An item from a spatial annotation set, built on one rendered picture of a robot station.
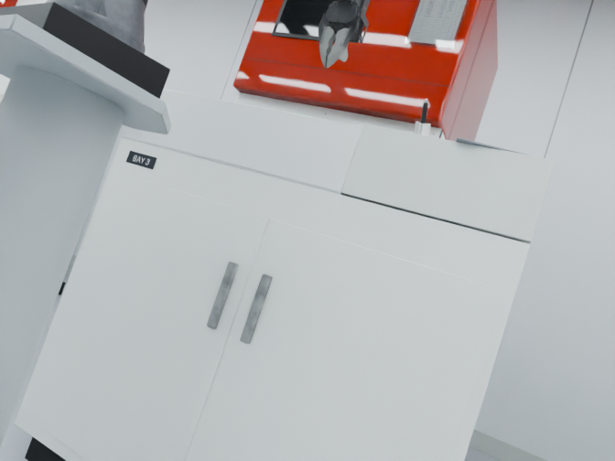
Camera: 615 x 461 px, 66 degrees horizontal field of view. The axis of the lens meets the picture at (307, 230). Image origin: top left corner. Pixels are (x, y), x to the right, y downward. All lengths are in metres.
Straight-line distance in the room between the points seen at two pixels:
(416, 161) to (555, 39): 2.61
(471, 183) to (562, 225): 2.17
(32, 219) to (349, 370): 0.56
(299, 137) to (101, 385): 0.70
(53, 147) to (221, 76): 3.38
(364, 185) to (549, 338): 2.18
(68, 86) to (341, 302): 0.56
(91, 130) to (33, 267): 0.21
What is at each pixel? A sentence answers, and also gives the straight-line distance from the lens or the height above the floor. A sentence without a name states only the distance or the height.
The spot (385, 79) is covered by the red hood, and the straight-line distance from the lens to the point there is 1.67.
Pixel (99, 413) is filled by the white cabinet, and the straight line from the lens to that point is 1.20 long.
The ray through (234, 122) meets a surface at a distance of 1.10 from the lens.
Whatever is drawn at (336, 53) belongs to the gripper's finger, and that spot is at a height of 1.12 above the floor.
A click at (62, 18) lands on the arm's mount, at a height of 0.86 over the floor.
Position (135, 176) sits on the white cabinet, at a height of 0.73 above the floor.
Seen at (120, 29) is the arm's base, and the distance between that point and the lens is 0.79.
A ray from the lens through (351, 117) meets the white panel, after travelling 1.70.
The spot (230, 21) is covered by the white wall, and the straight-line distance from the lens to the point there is 4.31.
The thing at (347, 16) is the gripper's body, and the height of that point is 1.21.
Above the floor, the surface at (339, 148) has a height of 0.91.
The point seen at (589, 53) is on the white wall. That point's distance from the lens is 3.42.
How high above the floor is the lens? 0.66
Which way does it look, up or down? 4 degrees up
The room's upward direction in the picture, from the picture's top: 19 degrees clockwise
